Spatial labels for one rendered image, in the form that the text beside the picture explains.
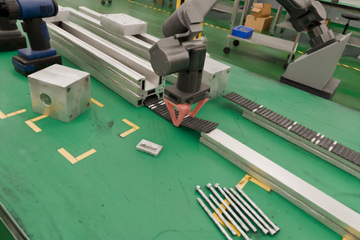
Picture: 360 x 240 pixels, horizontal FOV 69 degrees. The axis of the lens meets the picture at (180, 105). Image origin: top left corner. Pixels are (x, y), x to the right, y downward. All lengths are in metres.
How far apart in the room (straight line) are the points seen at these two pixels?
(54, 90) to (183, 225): 0.39
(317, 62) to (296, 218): 0.68
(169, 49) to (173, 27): 0.08
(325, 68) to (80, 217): 0.92
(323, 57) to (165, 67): 0.70
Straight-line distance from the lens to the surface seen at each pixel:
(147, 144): 0.59
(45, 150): 0.60
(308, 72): 1.11
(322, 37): 1.16
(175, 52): 0.53
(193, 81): 0.59
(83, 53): 0.90
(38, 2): 0.88
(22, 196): 0.53
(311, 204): 0.55
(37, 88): 0.68
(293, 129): 0.72
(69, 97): 0.64
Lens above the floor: 1.16
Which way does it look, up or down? 30 degrees down
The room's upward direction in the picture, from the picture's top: 9 degrees clockwise
